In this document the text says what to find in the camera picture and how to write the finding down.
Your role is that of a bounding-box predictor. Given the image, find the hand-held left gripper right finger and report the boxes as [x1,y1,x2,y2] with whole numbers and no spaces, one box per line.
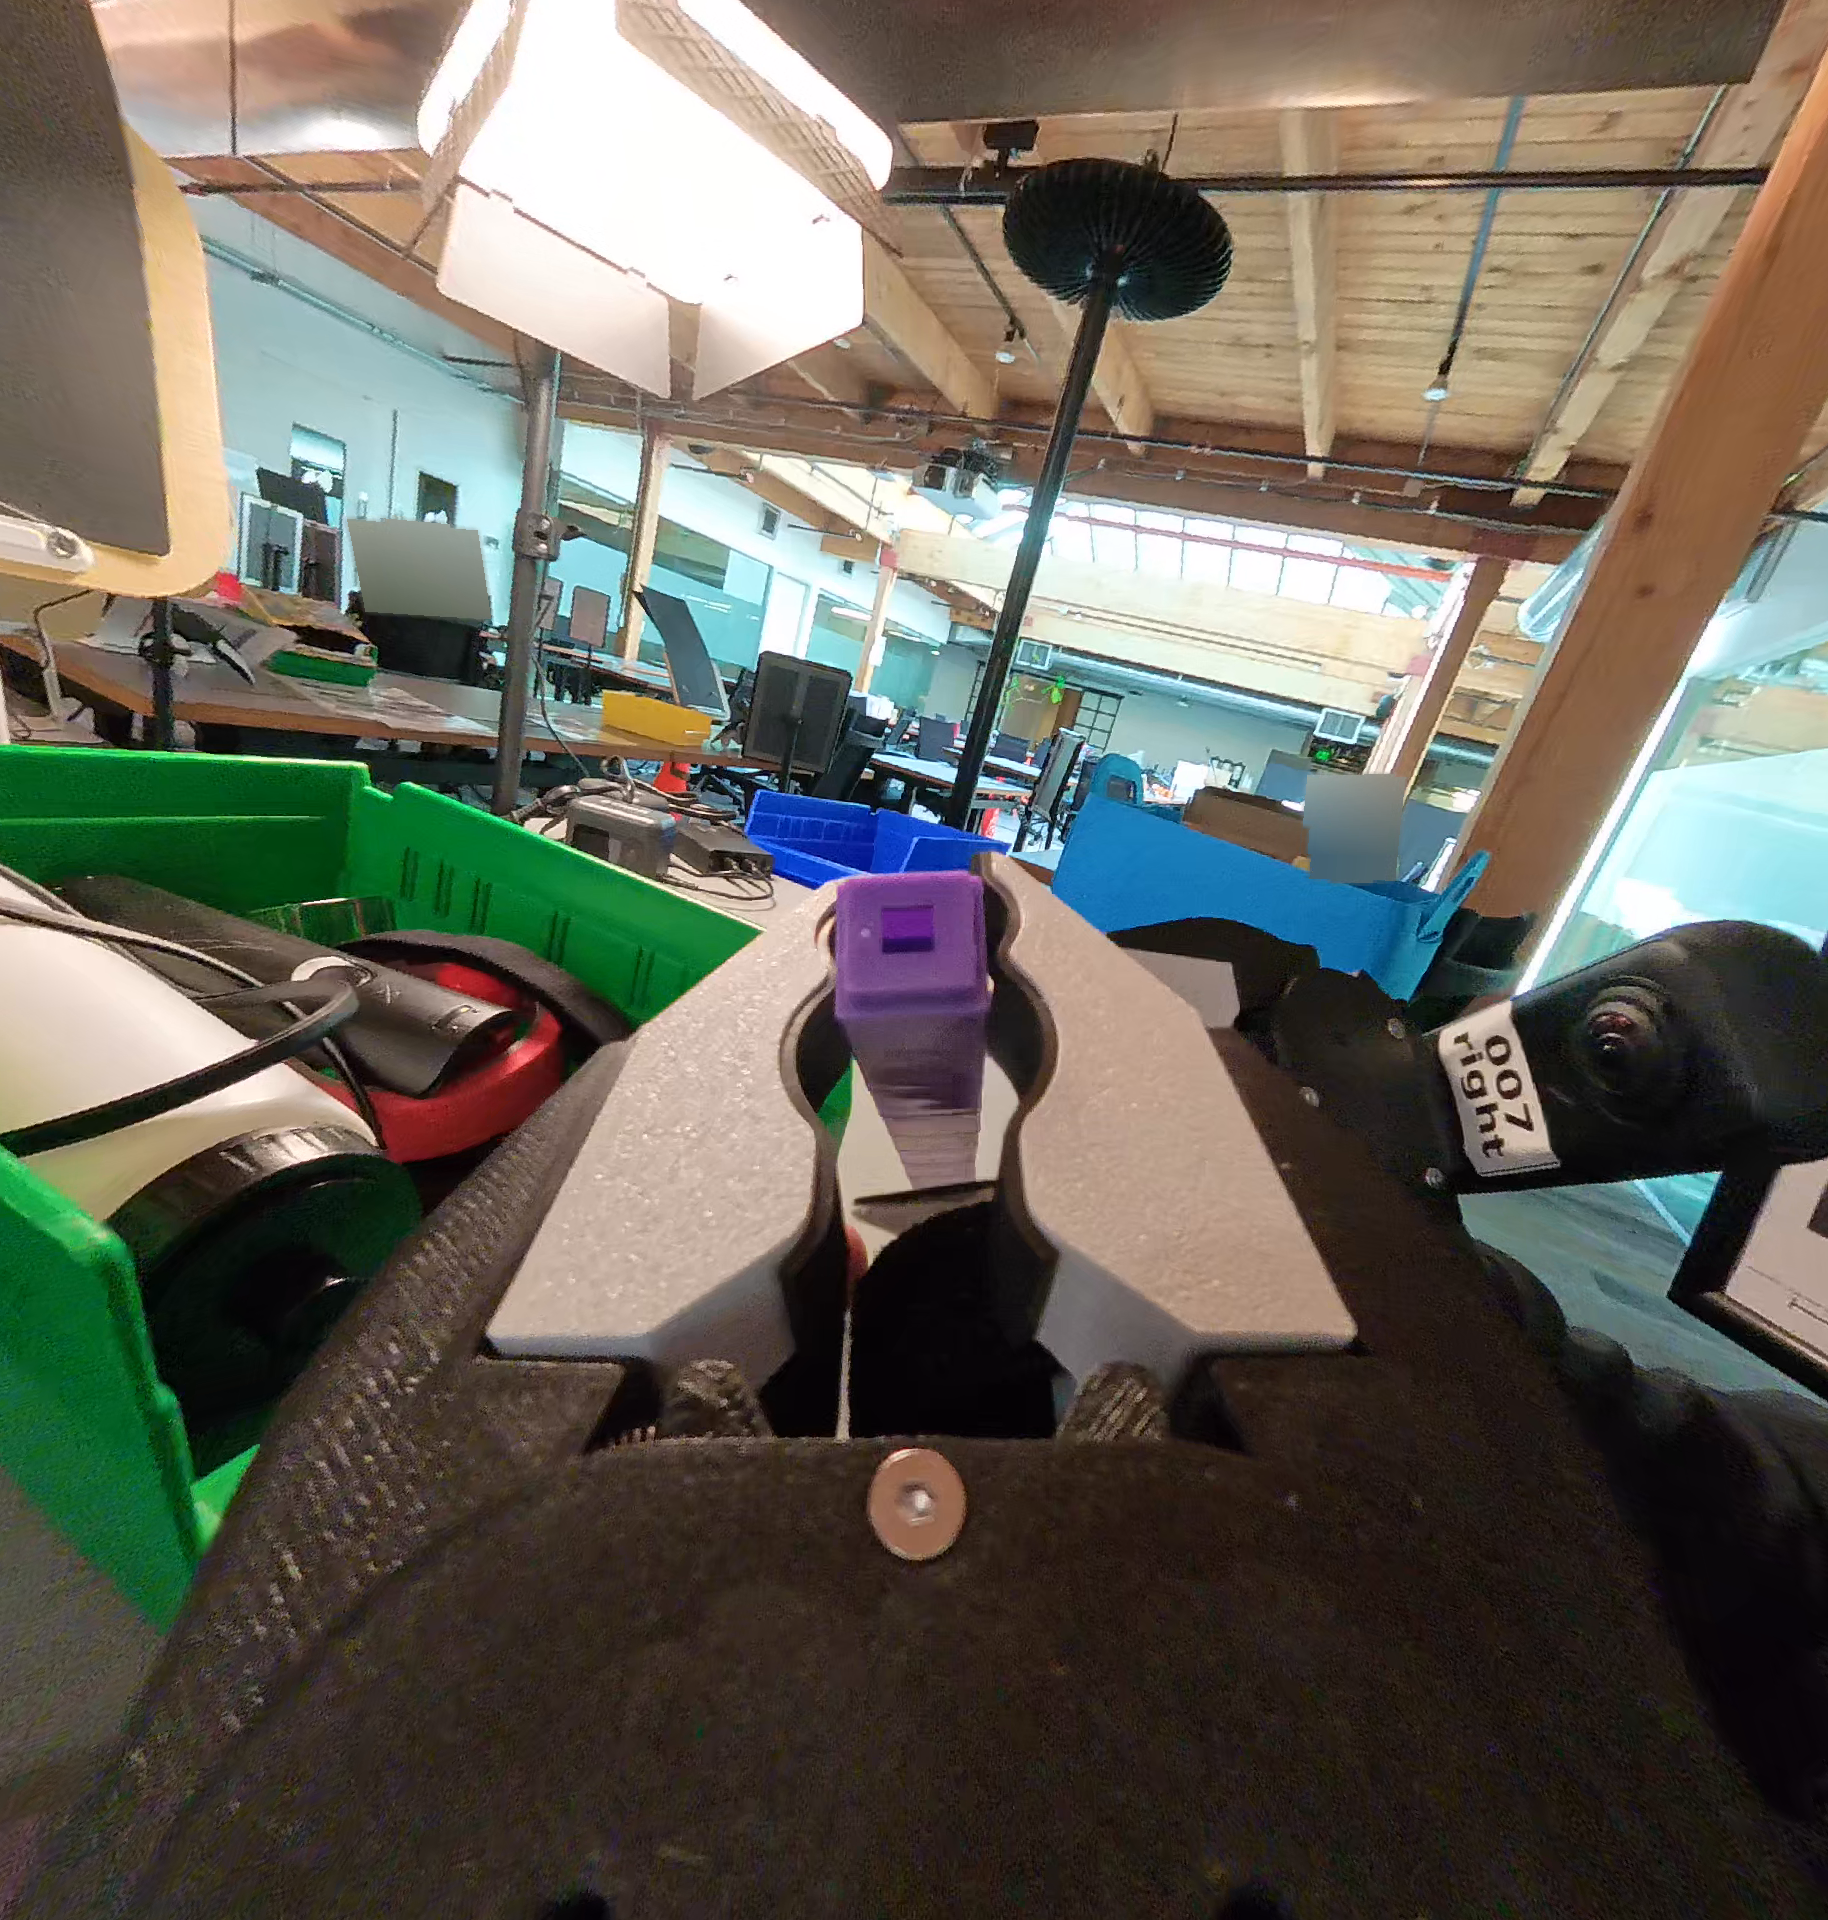
[983,866,1362,1412]

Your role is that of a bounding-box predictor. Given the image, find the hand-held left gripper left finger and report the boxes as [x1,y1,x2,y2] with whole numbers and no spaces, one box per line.
[480,870,855,1436]

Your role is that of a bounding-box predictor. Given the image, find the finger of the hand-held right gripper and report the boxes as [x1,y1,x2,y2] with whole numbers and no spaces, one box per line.
[849,1183,1010,1241]

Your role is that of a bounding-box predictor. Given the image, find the purple plastic tool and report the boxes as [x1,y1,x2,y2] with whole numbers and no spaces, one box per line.
[832,868,1002,1203]

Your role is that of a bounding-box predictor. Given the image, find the black strap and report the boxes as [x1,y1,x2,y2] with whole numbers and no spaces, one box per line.
[338,928,637,1059]

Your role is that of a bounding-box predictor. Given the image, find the green plastic bin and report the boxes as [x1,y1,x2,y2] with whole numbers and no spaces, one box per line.
[0,742,852,1630]

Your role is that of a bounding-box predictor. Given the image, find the person's right forearm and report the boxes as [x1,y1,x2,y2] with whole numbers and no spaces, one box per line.
[1455,1245,1828,1920]

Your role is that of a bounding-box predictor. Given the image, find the red round tool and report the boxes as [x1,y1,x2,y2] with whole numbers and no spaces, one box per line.
[338,945,606,1180]

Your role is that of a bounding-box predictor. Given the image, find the blue plastic bin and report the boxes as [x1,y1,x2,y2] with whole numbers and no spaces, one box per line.
[738,787,1010,890]

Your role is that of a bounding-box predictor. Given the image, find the yellow box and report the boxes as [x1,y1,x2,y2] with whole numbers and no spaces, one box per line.
[599,695,724,754]

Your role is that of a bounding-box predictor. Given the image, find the black monitor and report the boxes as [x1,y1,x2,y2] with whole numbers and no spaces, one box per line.
[738,652,860,792]

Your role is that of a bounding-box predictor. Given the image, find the grey laptop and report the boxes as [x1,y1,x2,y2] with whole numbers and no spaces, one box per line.
[637,584,734,725]

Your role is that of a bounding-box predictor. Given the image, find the wooden workbench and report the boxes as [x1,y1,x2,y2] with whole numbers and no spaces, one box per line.
[0,642,712,774]

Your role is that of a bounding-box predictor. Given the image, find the white cylinder with black cap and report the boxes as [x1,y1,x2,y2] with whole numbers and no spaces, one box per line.
[0,841,426,1419]

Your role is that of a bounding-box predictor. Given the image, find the silver metal stand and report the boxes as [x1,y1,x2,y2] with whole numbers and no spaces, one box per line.
[494,344,568,819]

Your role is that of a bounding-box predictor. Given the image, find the white monitor back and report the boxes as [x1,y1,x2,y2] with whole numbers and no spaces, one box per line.
[343,515,499,679]

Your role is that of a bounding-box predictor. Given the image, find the black round lamp stand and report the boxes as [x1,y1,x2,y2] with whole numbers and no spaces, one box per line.
[943,156,1236,835]

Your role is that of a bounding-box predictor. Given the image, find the black panel with pale rim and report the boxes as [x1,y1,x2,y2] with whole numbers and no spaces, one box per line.
[0,0,231,602]

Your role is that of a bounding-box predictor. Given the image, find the black cylindrical handle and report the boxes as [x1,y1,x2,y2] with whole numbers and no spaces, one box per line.
[60,875,531,1100]

